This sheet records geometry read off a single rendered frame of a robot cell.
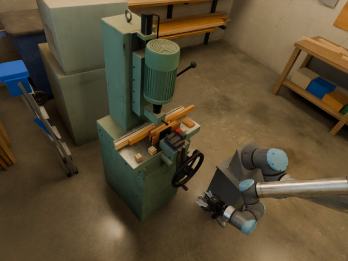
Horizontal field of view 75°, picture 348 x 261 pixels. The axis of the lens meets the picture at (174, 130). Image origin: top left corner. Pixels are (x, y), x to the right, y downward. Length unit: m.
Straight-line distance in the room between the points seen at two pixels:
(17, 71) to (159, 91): 0.91
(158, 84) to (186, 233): 1.41
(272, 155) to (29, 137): 2.45
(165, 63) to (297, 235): 2.02
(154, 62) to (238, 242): 1.72
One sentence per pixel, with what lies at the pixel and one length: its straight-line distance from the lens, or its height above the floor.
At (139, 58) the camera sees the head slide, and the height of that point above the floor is 1.41.
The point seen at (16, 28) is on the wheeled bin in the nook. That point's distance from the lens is 2.86.
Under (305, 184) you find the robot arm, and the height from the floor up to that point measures 1.13.
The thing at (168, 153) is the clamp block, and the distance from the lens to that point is 1.43.
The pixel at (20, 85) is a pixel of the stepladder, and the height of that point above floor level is 1.09.
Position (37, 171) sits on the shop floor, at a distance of 2.63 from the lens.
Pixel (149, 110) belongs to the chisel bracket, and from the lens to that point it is 1.47.
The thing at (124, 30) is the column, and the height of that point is 1.52.
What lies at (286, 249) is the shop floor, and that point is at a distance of 2.48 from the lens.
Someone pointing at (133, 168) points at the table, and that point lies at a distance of 1.37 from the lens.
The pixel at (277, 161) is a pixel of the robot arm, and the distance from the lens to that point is 1.64.
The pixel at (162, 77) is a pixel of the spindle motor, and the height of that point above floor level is 1.38.
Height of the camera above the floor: 2.03
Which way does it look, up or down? 45 degrees down
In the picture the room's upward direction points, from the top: 10 degrees clockwise
